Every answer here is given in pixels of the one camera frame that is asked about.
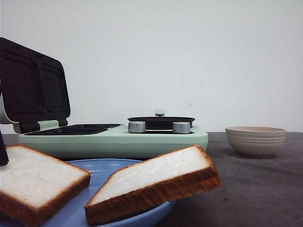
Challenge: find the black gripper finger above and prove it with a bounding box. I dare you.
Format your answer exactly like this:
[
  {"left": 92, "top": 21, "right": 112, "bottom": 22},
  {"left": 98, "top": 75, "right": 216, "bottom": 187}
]
[{"left": 0, "top": 134, "right": 9, "bottom": 166}]

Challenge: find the toast bread slice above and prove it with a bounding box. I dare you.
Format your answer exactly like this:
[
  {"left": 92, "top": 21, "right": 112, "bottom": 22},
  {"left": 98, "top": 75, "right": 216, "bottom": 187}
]
[
  {"left": 0, "top": 145, "right": 90, "bottom": 227},
  {"left": 84, "top": 145, "right": 221, "bottom": 226}
]

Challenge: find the mint green breakfast maker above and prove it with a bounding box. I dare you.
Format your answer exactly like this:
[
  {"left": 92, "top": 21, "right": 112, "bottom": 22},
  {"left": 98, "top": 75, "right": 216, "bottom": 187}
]
[{"left": 0, "top": 38, "right": 208, "bottom": 159}]

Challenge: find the beige ribbed bowl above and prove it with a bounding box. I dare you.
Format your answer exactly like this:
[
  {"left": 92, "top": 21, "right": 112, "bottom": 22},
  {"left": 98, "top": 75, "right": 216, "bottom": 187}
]
[{"left": 225, "top": 126, "right": 286, "bottom": 157}]

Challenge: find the blue plastic plate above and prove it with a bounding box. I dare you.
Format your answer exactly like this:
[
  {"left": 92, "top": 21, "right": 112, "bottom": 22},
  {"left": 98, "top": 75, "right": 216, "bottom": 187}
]
[{"left": 43, "top": 158, "right": 175, "bottom": 227}]

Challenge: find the left silver control knob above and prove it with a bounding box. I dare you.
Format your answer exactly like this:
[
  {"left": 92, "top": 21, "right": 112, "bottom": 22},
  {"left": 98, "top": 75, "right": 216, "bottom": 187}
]
[{"left": 128, "top": 121, "right": 146, "bottom": 133}]

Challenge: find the silver control knob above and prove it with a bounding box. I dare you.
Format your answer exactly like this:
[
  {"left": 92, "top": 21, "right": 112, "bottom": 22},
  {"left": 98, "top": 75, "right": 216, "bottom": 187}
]
[
  {"left": 128, "top": 121, "right": 146, "bottom": 133},
  {"left": 172, "top": 122, "right": 191, "bottom": 134}
]

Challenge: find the black round frying pan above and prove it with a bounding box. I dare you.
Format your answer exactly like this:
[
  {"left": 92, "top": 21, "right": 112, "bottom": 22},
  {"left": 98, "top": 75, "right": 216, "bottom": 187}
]
[{"left": 128, "top": 109, "right": 195, "bottom": 130}]

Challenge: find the right silver control knob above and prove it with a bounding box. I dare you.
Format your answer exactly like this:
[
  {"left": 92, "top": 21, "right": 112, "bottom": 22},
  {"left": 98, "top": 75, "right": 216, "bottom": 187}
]
[{"left": 172, "top": 122, "right": 191, "bottom": 134}]

